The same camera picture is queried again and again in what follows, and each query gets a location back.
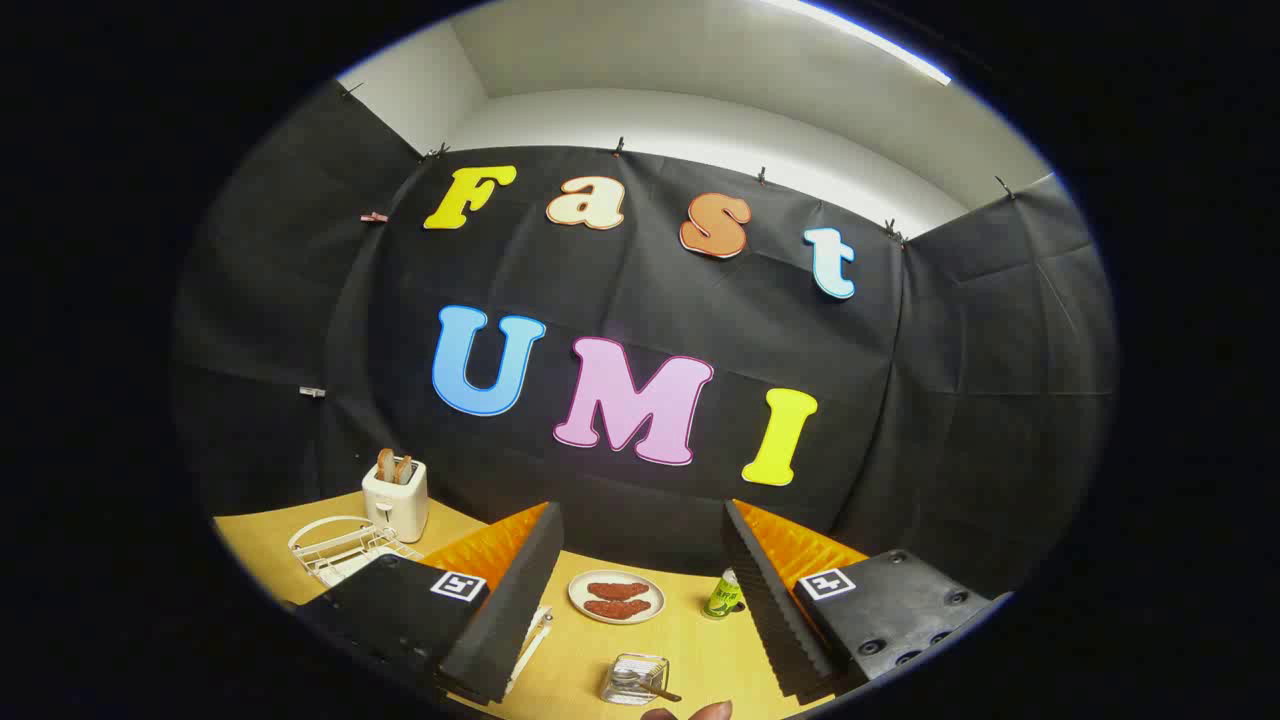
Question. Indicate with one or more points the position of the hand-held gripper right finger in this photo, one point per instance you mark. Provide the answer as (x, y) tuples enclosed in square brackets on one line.
[(775, 620)]

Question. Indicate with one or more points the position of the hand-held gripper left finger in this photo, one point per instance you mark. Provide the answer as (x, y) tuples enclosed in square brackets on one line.
[(510, 610)]

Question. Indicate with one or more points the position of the white round plate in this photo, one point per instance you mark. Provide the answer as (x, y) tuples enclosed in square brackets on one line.
[(617, 575)]

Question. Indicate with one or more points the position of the red meat patty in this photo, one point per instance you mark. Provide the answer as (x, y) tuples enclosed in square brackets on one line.
[(618, 590), (617, 608)]

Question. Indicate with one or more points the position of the black backdrop cloth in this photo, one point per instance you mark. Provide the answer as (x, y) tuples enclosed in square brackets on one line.
[(300, 300)]

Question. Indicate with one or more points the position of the green drink bottle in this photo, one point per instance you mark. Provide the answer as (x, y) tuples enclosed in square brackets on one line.
[(722, 597)]

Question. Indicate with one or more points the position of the toasted bread slice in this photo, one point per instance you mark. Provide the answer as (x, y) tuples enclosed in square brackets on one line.
[(385, 466), (404, 469)]

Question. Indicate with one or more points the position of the white toaster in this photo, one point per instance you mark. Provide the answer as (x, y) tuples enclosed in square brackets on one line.
[(395, 510)]

